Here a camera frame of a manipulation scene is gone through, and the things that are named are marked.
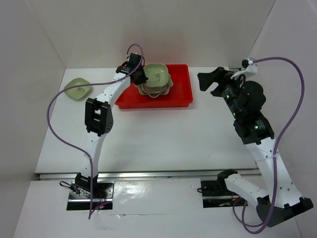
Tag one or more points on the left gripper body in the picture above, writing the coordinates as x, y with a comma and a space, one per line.
141, 77

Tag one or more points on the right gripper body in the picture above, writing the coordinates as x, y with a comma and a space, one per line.
228, 89

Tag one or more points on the brown square plate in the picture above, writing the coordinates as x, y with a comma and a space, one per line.
152, 90

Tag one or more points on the green square plate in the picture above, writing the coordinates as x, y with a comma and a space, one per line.
77, 89
157, 75

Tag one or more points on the large green scalloped bowl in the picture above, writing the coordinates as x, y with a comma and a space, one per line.
168, 84

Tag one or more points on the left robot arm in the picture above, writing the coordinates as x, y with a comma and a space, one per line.
99, 118

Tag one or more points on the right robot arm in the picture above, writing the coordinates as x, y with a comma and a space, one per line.
280, 200

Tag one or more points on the red plastic bin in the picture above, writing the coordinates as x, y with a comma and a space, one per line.
179, 95

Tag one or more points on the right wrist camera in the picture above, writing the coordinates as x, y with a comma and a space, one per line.
249, 68

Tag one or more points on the front aluminium rail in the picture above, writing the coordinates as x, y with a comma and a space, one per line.
139, 175

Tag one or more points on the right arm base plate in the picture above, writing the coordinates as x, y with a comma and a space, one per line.
216, 195

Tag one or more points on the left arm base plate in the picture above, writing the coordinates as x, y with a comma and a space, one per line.
79, 198

